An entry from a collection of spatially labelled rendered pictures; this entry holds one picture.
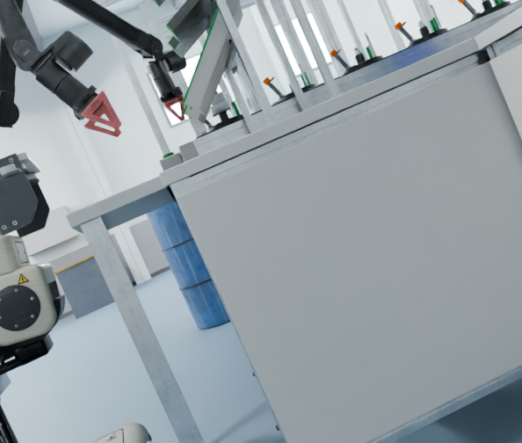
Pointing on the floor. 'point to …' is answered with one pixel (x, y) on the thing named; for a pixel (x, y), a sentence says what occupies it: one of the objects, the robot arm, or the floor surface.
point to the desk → (84, 286)
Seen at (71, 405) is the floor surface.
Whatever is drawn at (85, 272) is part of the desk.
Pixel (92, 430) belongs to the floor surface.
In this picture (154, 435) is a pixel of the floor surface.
